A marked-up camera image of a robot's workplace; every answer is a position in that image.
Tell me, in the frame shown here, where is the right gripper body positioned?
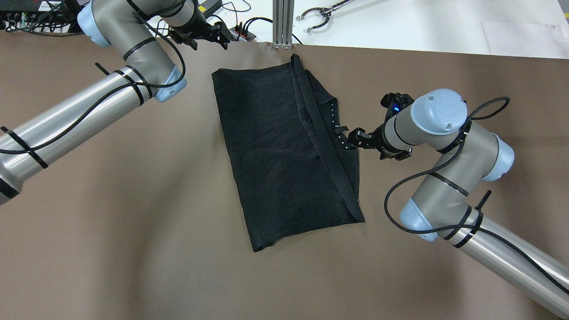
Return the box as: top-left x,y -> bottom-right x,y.
348,127 -> 411,161

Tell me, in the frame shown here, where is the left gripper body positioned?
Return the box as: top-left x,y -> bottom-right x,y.
169,21 -> 232,50

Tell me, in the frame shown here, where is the black t-shirt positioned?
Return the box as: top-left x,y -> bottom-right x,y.
212,54 -> 365,252

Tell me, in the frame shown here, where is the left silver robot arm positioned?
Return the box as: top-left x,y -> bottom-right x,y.
0,0 -> 232,204

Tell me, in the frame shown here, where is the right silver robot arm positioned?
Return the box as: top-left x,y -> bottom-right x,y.
348,88 -> 569,320

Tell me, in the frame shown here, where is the black power strip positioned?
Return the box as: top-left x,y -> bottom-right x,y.
229,24 -> 257,42

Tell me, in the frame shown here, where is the silver reacher grabber tool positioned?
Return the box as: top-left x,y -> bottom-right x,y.
295,0 -> 354,34

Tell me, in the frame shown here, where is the aluminium frame post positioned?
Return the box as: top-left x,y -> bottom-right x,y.
272,0 -> 295,49

